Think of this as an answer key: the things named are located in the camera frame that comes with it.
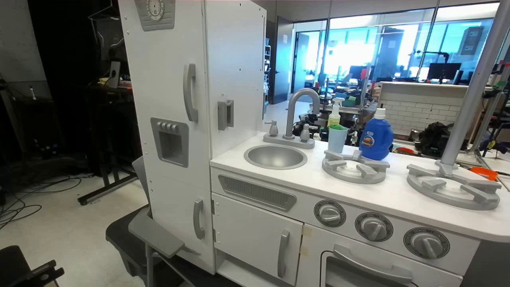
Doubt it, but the grey left stove burner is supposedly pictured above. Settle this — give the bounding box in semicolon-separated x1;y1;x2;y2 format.
322;152;390;186

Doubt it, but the grey chair under kitchen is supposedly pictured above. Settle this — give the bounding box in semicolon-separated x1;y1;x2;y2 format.
104;157;236;287

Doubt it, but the white cabinet door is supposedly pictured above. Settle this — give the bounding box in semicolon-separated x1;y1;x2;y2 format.
119;0;215;273

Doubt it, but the blue detergent bottle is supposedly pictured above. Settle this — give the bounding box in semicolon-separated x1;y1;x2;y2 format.
359;109;394;162

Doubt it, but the black computer monitor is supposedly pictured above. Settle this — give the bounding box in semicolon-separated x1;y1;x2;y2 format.
427;63;461;80

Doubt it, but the light blue cup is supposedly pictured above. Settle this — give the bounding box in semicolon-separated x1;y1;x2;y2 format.
328;125;347;154

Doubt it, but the green spray bottle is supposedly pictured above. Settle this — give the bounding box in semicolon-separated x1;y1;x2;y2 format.
327;98;343;128

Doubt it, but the white toy kitchen unit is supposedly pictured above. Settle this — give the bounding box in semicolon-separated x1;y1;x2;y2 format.
116;0;510;287

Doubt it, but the grey toy faucet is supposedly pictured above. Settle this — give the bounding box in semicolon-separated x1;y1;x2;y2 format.
263;88;320;150

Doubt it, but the grey right stove burner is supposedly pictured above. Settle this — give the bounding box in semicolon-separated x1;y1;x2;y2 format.
406;165;500;211

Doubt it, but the grey metal pole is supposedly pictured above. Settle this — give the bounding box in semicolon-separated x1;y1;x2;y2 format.
440;0;510;168

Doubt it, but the grey stove burner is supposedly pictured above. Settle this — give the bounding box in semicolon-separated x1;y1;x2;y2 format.
406;165;500;211
322;152;390;186

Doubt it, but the black office chair left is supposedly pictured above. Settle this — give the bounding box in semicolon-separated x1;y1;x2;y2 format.
0;246;65;287

